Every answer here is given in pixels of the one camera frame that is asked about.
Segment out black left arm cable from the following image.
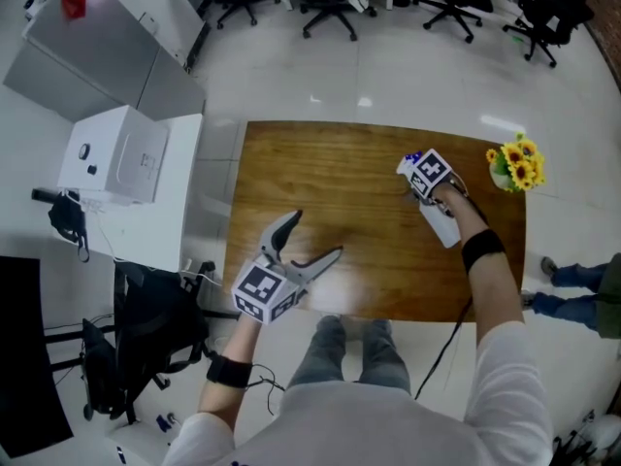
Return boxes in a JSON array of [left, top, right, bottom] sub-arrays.
[[245, 363, 288, 415]]

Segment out black monitor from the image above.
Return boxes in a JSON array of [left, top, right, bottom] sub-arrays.
[[0, 254, 75, 447]]

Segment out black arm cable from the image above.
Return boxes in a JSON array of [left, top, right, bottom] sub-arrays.
[[413, 296, 474, 401], [245, 363, 288, 415]]

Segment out black wrist band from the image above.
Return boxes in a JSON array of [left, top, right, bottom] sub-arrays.
[[206, 353, 254, 390], [460, 228, 507, 275]]

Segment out person's grey trouser legs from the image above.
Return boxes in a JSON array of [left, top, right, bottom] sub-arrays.
[[287, 314, 412, 398]]

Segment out white cable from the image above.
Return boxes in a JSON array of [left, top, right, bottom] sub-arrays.
[[67, 189, 217, 285]]

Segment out person's left forearm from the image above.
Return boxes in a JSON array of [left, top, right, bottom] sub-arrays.
[[197, 314, 264, 426]]

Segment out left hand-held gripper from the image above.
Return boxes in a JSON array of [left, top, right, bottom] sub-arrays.
[[231, 209, 345, 327]]

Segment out black left wrist band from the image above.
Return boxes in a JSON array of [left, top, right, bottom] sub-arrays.
[[206, 353, 254, 390]]

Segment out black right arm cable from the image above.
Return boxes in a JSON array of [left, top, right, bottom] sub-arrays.
[[413, 296, 474, 401]]

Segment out grey cabinet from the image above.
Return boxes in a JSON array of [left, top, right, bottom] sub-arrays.
[[2, 0, 212, 123]]

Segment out person's white shirt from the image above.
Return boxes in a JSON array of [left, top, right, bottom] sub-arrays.
[[161, 321, 555, 466]]

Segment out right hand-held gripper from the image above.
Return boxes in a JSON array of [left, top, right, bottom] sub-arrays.
[[397, 149, 456, 200]]

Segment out black right wrist band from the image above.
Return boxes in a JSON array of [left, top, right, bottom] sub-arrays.
[[460, 228, 507, 275]]

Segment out white box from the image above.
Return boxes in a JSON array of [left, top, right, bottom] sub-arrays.
[[56, 105, 172, 207]]

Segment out person's right forearm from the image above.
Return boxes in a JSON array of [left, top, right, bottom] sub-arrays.
[[433, 182, 528, 347]]

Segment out red sticker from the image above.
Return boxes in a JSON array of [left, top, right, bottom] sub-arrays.
[[60, 0, 89, 21]]

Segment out sunflower bouquet in vase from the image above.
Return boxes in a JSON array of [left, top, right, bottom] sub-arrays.
[[485, 132, 547, 194]]

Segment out black cylinder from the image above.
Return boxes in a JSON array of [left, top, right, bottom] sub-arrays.
[[31, 187, 68, 203]]

